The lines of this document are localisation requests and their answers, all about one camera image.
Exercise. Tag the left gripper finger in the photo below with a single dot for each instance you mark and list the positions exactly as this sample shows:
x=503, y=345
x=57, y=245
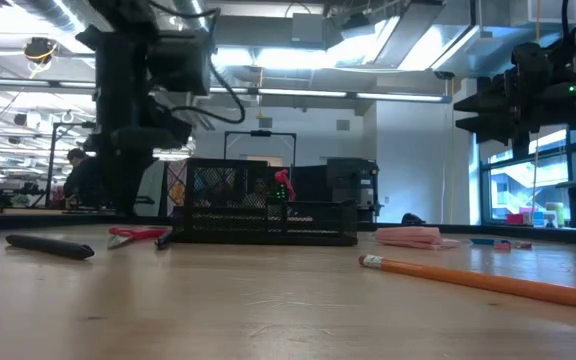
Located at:
x=142, y=170
x=125, y=180

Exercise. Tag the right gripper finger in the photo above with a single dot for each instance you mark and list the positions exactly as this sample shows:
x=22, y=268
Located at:
x=490, y=131
x=490, y=100

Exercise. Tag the black marker pen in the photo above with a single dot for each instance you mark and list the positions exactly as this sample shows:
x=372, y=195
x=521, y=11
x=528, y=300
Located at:
x=48, y=246

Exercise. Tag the large blue binder clip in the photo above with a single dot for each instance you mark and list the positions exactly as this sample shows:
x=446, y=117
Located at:
x=483, y=241

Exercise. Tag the pink sticky note pad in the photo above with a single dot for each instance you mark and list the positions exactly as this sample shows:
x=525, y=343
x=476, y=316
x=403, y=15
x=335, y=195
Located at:
x=408, y=236

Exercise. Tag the black mesh desk organizer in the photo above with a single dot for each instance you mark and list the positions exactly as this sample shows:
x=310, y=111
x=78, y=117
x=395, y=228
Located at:
x=268, y=225

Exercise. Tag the orange wooden pencil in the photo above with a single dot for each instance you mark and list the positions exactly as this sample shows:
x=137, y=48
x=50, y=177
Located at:
x=468, y=280

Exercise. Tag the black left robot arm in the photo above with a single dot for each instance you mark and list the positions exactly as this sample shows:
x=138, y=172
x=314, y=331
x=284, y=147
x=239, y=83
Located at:
x=118, y=60

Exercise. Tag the pale teal curtain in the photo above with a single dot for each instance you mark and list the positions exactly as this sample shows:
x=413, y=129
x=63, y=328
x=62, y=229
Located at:
x=154, y=190

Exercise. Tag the person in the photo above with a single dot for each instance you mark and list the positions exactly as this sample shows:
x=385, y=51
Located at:
x=85, y=185

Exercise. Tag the colourful patterned banner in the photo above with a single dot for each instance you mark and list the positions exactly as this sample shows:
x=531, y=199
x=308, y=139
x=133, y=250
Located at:
x=177, y=190

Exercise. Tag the coloured boxes behind window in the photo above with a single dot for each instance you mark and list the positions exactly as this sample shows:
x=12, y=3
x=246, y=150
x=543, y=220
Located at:
x=515, y=219

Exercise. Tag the small red hanging object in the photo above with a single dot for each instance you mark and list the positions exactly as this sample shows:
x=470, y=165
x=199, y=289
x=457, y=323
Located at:
x=284, y=177

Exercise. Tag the black cabinet machine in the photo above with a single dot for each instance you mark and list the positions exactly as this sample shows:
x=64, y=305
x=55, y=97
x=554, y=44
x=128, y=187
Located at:
x=348, y=175

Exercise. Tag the long ceiling light strip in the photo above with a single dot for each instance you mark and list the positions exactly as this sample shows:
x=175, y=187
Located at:
x=298, y=93

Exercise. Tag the grey ceiling box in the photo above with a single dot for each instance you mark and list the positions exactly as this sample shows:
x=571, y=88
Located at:
x=308, y=27

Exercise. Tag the black metal stand frame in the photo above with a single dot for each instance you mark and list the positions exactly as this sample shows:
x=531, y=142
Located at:
x=260, y=133
x=87, y=125

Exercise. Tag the small black security camera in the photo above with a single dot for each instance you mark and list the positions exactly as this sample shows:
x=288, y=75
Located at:
x=444, y=75

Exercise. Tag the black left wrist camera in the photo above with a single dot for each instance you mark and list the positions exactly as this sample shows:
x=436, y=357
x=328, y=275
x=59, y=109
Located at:
x=178, y=62

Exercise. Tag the grey wall vent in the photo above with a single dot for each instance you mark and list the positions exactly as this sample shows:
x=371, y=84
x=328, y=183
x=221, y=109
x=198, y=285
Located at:
x=343, y=125
x=265, y=123

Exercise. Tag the black ceiling dome camera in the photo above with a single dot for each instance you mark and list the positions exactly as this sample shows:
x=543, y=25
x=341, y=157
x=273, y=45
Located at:
x=39, y=49

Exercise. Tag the silver spiral ceiling duct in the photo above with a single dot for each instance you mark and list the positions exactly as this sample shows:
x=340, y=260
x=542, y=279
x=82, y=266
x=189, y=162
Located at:
x=63, y=15

